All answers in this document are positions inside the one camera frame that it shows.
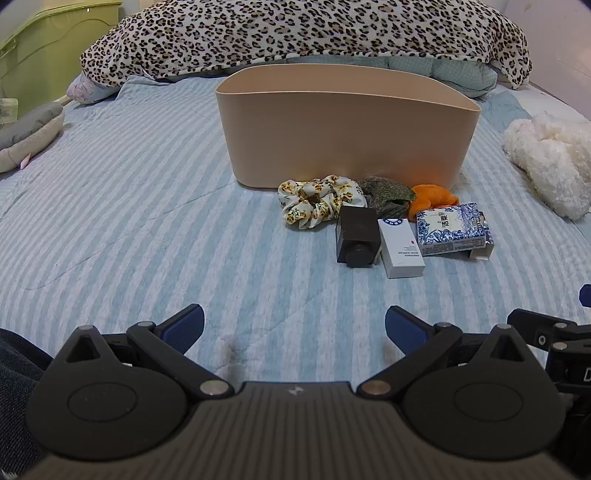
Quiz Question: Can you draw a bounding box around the beige plastic storage bin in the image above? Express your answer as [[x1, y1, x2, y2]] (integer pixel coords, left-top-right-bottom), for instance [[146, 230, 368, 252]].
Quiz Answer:
[[215, 63, 482, 190]]

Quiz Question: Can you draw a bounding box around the grey plush toy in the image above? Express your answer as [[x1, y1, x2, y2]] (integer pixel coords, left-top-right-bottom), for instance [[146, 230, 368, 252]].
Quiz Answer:
[[0, 102, 66, 174]]

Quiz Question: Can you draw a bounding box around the leopard print blanket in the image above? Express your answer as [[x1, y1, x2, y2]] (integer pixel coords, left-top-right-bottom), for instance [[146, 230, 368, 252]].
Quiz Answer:
[[80, 0, 533, 90]]

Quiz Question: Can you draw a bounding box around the pink floral pillow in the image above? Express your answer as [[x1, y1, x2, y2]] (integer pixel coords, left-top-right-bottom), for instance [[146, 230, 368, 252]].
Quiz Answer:
[[66, 71, 126, 105]]

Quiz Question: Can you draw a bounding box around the floral white scrunchie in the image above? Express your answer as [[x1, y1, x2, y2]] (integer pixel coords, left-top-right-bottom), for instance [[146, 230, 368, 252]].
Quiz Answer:
[[277, 174, 368, 230]]

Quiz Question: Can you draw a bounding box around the white fluffy plush toy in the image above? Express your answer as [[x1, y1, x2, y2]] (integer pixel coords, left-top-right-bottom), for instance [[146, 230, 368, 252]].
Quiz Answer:
[[502, 112, 591, 221]]

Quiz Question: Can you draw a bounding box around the blue patterned box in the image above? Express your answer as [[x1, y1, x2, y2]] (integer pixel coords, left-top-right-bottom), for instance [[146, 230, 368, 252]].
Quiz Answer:
[[416, 202, 495, 261]]

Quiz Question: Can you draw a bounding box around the dark green scrunchie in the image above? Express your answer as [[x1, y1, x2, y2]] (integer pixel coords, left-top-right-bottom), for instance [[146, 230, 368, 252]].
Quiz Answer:
[[358, 176, 417, 217]]

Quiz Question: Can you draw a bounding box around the blue striped bed sheet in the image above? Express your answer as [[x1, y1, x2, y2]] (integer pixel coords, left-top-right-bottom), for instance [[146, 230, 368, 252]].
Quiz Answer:
[[0, 74, 591, 402]]

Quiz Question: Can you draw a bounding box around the green plastic storage box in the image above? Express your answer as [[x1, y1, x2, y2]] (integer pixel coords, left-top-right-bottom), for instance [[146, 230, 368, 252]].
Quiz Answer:
[[0, 0, 123, 125]]

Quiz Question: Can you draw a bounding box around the orange scrunchie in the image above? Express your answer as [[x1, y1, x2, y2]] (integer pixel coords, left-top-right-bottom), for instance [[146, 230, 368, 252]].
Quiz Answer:
[[406, 184, 459, 217]]

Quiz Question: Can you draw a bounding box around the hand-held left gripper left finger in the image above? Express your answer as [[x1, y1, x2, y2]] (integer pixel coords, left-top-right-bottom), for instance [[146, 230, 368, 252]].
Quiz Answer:
[[48, 303, 236, 398]]

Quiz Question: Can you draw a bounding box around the white small box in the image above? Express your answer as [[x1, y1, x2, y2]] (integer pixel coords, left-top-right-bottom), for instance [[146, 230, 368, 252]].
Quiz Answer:
[[377, 217, 426, 279]]

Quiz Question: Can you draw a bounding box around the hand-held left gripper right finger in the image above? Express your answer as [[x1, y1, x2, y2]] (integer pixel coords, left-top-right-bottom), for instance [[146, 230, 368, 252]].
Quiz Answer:
[[358, 305, 548, 398]]

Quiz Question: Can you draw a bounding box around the person's jeans leg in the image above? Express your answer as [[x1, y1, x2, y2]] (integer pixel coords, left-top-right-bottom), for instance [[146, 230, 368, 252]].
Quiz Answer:
[[0, 328, 54, 476]]

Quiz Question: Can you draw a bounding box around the black square bottle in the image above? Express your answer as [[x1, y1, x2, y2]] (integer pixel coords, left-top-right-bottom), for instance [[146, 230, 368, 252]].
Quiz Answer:
[[335, 205, 382, 268]]

